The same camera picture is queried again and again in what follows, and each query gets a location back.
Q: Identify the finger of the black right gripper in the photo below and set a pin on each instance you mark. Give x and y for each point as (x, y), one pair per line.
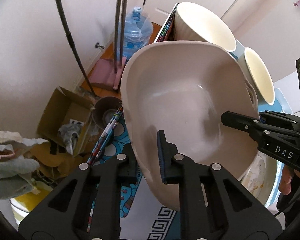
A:
(238, 121)

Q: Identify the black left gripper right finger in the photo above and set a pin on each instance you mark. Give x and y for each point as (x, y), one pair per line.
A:
(213, 203)

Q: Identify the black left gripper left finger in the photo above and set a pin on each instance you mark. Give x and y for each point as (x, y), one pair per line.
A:
(86, 204)

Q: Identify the duck cartoon plate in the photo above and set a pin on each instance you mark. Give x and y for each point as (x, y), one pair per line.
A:
(263, 178)

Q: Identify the beige pink oval dish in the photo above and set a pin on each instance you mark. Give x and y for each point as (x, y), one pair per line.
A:
(183, 88)

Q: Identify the person's right hand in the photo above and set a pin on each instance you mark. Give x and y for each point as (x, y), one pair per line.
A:
(285, 182)

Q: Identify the small white bowl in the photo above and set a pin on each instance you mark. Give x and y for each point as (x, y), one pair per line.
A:
(260, 75)

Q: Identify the cardboard box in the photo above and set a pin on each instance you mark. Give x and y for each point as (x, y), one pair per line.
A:
(63, 108)

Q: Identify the large cream bowl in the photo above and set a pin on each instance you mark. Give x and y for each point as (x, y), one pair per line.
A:
(193, 22)

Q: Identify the pink dustpan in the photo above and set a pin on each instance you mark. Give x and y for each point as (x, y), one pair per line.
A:
(103, 74)

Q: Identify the blue water jug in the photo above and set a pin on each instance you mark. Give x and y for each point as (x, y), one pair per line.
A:
(137, 32)

